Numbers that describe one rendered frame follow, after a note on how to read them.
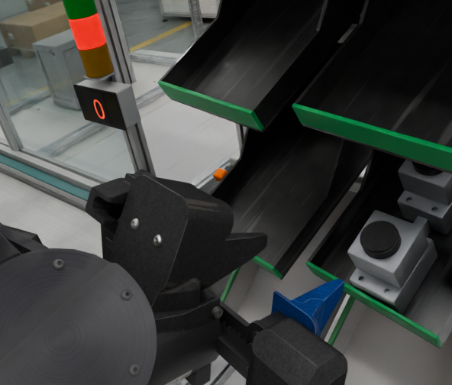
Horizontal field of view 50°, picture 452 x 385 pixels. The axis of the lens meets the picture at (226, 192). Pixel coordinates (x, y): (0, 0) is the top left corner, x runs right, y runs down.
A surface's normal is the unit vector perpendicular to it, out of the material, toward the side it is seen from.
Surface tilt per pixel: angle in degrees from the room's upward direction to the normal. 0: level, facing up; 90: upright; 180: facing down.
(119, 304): 42
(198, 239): 91
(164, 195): 53
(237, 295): 90
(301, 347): 14
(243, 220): 25
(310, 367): 30
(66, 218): 0
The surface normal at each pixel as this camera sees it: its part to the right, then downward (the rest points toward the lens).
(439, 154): -0.61, 0.76
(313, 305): 0.19, -0.93
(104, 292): 0.44, -0.48
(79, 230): -0.15, -0.82
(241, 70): -0.46, -0.55
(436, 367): -0.64, -0.26
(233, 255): 0.53, 0.39
